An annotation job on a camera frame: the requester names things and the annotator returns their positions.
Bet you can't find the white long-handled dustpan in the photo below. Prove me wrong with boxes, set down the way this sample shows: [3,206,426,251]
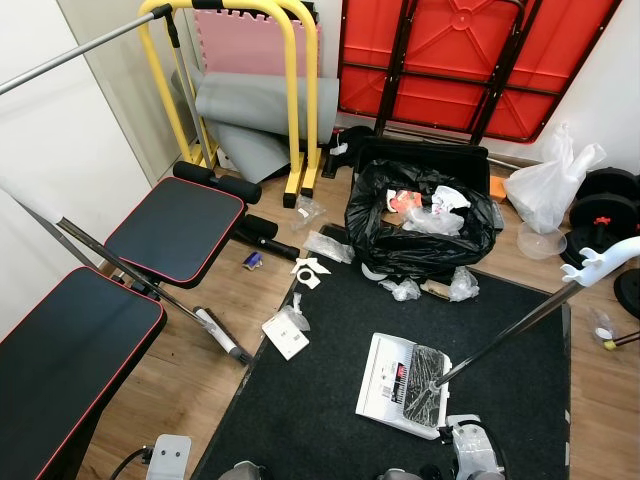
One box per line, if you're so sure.
[355,237,640,441]

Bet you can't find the black floor mat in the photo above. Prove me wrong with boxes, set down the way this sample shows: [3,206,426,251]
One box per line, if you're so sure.
[193,240,573,480]

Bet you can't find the clear plastic bowl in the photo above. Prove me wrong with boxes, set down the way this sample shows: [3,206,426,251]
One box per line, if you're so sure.
[517,222,568,262]

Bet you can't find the dark rod yellow tip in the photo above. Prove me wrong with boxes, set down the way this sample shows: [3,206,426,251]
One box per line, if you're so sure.
[603,330,640,352]

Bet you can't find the orange block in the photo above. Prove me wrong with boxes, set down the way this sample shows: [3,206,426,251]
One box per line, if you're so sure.
[489,176,512,203]

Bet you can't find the large crumpled clear plastic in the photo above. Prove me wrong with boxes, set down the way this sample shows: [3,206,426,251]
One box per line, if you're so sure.
[422,266,482,303]

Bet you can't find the white red packaging waste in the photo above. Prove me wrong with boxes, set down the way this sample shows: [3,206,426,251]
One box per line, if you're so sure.
[385,185,471,237]

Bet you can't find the black plastic bin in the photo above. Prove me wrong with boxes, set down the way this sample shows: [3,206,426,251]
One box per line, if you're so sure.
[350,135,493,201]

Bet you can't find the black garbage bag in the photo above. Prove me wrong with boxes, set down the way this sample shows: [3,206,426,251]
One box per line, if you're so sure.
[344,160,501,283]

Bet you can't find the small crumpled clear plastic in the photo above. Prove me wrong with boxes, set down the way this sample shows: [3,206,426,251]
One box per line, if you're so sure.
[383,277,423,303]

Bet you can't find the white dome cap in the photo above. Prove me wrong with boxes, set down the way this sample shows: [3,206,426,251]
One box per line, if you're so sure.
[358,262,389,284]

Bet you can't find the red folded table black legs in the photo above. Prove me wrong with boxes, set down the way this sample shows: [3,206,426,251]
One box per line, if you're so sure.
[335,0,623,147]

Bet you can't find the black bag with white tag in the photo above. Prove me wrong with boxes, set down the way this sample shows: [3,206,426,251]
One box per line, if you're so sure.
[328,124,379,166]

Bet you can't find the bubble wrap piece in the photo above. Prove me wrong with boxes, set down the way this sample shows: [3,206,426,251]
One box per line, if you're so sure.
[303,230,355,265]

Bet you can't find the clear plastic bag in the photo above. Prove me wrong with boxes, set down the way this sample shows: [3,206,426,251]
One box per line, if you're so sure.
[291,194,328,232]

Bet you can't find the white paper card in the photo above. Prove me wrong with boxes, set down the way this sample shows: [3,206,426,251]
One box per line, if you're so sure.
[261,305,312,362]

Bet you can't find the grey rolled exercise mat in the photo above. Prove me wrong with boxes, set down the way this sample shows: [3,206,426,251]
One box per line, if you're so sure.
[170,70,339,183]

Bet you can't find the pink foam puzzle mat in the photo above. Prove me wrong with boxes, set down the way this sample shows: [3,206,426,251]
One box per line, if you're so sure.
[193,8,321,79]

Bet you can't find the grey left robot leg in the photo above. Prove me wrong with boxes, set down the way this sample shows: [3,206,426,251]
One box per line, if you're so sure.
[217,461,264,480]

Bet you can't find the beige door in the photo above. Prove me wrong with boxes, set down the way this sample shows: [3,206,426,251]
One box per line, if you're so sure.
[55,0,216,189]

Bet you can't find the long black red-trimmed bench pad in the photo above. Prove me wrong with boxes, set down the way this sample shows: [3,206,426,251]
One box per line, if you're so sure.
[0,266,168,480]

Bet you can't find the white cardboard ring cutout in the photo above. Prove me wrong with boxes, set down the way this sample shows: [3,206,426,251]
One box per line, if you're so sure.
[290,257,338,292]

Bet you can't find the yellow tube exercise frame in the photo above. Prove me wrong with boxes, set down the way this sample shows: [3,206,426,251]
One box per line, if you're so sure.
[138,0,323,209]

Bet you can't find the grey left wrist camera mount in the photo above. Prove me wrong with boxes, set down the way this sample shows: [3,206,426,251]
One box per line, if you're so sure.
[145,434,193,480]

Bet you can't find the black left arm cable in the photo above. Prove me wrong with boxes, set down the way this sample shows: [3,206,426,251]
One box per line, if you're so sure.
[106,447,151,480]

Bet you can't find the chrome tube rack frame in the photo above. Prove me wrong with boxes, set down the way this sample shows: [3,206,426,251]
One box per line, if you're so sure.
[0,3,184,98]

